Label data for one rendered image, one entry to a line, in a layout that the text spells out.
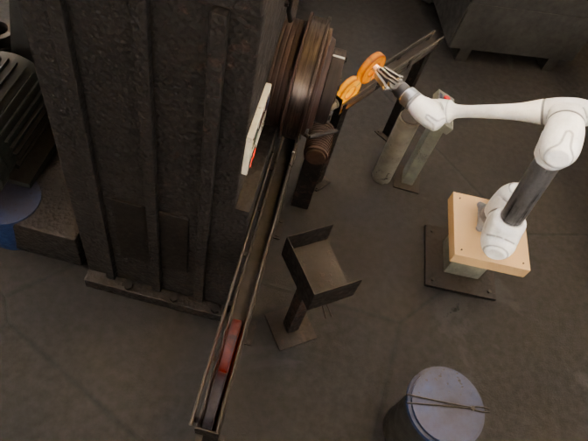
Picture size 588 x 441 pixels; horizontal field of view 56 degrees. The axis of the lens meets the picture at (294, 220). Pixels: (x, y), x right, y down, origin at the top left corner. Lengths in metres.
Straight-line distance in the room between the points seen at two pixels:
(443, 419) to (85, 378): 1.51
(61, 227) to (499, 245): 1.96
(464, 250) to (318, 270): 0.83
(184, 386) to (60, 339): 0.60
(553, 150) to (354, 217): 1.35
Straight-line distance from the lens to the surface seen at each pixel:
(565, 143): 2.17
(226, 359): 1.87
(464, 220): 2.85
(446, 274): 3.14
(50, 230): 2.71
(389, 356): 2.82
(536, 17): 4.41
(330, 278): 2.21
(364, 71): 2.52
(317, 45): 1.93
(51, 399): 2.65
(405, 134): 3.04
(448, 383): 2.39
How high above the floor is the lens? 2.49
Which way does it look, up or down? 55 degrees down
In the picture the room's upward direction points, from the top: 18 degrees clockwise
